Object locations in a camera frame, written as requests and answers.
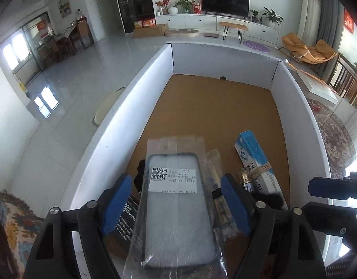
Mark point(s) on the red wall hanging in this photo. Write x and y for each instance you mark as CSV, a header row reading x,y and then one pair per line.
x,y
348,21

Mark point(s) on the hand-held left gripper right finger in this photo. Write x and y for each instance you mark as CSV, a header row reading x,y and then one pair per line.
x,y
235,206

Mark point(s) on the wooden dining table set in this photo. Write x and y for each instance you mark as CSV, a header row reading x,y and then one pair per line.
x,y
68,39

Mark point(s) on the dark wooden chair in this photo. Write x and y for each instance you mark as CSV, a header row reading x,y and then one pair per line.
x,y
345,78

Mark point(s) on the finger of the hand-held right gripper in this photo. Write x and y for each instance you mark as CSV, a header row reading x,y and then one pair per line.
x,y
332,216
323,186

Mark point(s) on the round beige floor cushion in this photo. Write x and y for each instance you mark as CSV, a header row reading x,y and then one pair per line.
x,y
183,33

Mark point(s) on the small potted plant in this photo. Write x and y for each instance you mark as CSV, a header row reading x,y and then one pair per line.
x,y
254,14

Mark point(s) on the beige chair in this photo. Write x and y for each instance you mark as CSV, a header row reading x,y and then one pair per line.
x,y
106,107

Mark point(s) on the bushy potted plant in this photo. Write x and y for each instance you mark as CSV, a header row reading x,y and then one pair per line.
x,y
184,4

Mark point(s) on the white door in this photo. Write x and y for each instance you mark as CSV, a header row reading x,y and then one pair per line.
x,y
106,8

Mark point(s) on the red flower arrangement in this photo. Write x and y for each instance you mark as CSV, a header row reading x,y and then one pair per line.
x,y
163,4

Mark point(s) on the white box lid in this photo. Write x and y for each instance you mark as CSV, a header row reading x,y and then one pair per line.
x,y
318,88

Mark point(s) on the floral chair cushion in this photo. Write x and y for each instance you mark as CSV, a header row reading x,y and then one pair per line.
x,y
13,232

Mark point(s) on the white television cabinet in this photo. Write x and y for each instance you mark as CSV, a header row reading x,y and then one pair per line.
x,y
196,21

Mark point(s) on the orange lounge chair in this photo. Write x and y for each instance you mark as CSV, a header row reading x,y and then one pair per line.
x,y
309,52

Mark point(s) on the cardboard box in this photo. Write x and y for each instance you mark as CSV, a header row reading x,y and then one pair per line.
x,y
151,31

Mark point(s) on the white patterned curtain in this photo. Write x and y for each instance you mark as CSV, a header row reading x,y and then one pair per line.
x,y
309,8

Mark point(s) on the framed wall painting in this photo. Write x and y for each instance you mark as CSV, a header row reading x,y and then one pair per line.
x,y
64,6

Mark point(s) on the black display cabinet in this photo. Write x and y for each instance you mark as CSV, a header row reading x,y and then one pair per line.
x,y
135,3

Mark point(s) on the cotton swab pack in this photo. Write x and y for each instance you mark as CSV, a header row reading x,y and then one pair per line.
x,y
214,165

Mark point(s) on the red gift box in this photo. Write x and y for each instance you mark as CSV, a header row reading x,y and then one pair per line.
x,y
197,8

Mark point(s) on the white round vase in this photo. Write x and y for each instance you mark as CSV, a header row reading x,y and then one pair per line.
x,y
172,10

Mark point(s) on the large leafy potted plant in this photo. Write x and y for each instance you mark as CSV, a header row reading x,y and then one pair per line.
x,y
273,16

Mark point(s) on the grey curtain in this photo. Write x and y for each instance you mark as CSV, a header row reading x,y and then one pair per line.
x,y
329,20

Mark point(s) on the gold tube with clear cap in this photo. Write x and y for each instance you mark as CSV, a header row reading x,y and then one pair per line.
x,y
248,178

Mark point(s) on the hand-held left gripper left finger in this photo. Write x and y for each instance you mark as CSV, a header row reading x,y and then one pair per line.
x,y
117,206

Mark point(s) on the dark flat floor scale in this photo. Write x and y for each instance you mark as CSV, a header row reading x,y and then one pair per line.
x,y
210,35

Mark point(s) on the black television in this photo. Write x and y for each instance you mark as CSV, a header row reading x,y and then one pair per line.
x,y
225,3

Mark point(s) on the orange snack boxes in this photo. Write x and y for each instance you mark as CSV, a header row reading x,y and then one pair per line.
x,y
143,23

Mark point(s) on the wooden bench with metal legs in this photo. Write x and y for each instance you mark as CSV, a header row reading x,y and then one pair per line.
x,y
233,25

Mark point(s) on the blue white medicine box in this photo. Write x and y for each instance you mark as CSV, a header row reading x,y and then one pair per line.
x,y
251,151

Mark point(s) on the purple round mat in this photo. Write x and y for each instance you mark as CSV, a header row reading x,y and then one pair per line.
x,y
255,46

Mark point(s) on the black printed box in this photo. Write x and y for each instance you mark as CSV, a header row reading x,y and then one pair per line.
x,y
127,223

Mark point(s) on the phone case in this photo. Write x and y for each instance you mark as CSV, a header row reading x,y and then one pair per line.
x,y
175,223

